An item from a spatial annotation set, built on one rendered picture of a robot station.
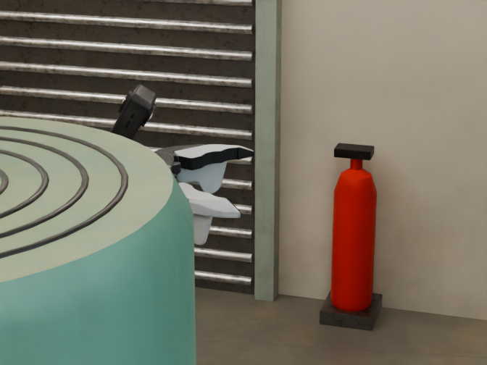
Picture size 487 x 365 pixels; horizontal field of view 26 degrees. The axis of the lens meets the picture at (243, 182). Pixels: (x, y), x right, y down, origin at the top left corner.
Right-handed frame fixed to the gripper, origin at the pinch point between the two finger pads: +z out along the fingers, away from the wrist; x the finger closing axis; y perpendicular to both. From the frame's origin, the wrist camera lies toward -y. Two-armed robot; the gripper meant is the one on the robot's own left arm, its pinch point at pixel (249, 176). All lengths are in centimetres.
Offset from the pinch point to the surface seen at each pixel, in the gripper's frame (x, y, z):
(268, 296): -206, 151, -14
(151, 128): -224, 96, -56
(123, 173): 74, -37, 3
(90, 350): 81, -36, 4
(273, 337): -179, 149, -11
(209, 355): -166, 148, -30
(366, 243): -196, 122, 18
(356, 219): -196, 113, 15
